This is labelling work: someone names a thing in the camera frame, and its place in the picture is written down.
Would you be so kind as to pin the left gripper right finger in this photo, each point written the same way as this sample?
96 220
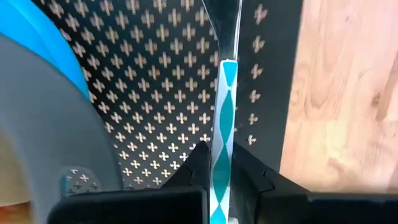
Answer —
280 202

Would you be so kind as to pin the large green yellow mango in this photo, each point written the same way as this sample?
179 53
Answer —
9 171

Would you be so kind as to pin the black mesh metal rack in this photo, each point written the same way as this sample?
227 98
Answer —
155 93

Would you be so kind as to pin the blue collapsible colander grey rim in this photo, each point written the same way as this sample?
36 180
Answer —
46 124

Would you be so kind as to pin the red orange mango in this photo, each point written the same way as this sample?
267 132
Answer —
14 214

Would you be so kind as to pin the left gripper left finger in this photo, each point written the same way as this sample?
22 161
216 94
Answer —
174 202

